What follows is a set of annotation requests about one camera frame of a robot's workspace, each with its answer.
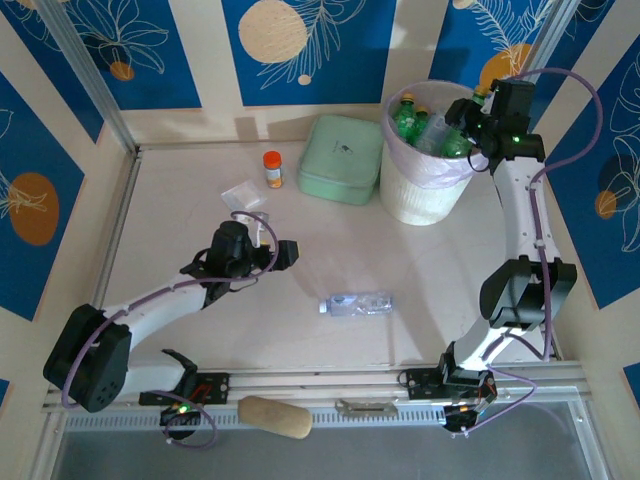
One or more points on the long green soda bottle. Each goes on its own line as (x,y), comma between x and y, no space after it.
(454,144)

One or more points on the soda water bottle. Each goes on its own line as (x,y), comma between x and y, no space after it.
(434,131)

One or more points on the green plastic bottle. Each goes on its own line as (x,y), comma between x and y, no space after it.
(406,120)
(420,120)

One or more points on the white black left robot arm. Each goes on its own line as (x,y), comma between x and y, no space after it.
(160,307)

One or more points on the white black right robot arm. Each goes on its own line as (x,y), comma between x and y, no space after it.
(520,200)

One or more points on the white trash bin pink liner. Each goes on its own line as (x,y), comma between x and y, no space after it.
(425,167)

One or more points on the white ribbed waste bin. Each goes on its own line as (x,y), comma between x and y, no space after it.
(425,200)

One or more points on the small clear plastic bag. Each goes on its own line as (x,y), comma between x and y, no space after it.
(242,197)

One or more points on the orange capped pill bottle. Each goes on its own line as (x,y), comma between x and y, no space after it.
(273,175)

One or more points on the clear bottle pale label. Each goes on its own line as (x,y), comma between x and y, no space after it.
(355,303)

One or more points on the green plastic lidded box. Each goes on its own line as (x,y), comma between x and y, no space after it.
(340,155)

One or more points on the small circuit board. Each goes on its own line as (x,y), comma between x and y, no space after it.
(180,412)
(467,415)

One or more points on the metal latch plate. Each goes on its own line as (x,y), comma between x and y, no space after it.
(367,407)

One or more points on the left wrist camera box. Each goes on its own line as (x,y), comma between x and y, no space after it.
(260,227)

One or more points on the aluminium frame post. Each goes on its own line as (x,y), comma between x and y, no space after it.
(89,75)
(534,75)

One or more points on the aluminium side rail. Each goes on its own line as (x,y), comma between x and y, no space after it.
(555,352)
(116,225)

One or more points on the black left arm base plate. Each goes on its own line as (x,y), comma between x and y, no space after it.
(215,387)

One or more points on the aluminium frame rail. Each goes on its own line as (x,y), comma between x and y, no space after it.
(310,390)

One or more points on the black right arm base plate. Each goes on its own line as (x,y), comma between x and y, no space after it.
(420,382)

